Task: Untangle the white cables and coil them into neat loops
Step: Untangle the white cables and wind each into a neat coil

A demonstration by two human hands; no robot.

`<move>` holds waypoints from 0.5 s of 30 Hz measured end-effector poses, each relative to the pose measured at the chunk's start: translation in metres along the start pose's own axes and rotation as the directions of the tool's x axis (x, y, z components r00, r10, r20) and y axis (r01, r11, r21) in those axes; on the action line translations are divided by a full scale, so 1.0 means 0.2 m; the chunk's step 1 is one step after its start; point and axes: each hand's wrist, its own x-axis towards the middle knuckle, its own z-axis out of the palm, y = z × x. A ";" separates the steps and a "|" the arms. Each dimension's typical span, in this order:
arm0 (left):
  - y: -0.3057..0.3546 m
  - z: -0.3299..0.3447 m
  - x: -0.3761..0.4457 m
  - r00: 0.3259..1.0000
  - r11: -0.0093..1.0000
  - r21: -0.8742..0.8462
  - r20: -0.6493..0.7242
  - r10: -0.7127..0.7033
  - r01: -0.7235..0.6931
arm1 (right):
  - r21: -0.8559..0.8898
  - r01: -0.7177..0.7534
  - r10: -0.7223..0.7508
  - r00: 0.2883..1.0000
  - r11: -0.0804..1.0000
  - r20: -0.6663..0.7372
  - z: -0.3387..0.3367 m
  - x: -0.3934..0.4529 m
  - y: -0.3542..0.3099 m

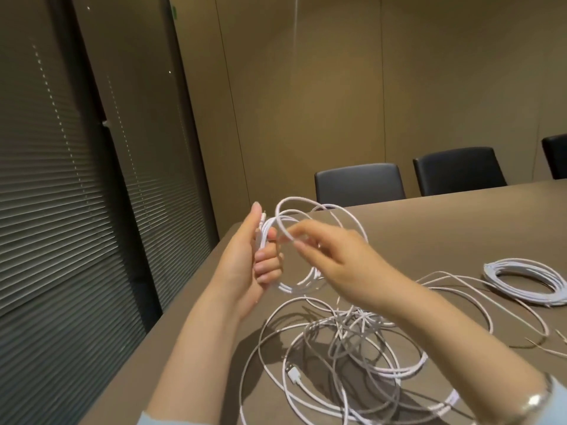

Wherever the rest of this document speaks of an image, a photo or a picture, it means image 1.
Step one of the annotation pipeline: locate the long white cable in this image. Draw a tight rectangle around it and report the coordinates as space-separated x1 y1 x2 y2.
238 196 551 425

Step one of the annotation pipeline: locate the silver bracelet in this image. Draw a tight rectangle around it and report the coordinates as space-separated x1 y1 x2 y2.
516 374 554 425

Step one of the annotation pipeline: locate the person's right forearm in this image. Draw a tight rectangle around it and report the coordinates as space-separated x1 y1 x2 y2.
386 279 554 425

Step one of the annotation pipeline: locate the person's left hand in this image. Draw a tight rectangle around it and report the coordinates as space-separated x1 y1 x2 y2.
207 201 284 323

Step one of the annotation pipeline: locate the thin white cable end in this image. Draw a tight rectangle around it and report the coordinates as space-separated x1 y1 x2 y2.
524 329 567 351

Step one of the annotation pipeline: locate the coiled white cable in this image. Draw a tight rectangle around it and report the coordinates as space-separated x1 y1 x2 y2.
482 258 567 308

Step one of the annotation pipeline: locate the grey window blind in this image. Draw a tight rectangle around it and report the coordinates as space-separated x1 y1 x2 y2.
0 22 149 425
73 0 212 308

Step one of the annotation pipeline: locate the black office chair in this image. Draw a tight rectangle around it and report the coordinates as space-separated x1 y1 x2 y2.
413 147 508 197
315 163 407 209
541 133 567 180

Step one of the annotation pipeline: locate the person's left forearm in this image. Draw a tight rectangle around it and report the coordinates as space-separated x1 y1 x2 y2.
145 284 251 425

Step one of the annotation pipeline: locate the person's right hand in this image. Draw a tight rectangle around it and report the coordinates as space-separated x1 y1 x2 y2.
277 219 418 322

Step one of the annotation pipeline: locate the light blue sleeve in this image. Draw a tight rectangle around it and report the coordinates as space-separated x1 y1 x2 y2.
134 409 179 425
546 372 567 425

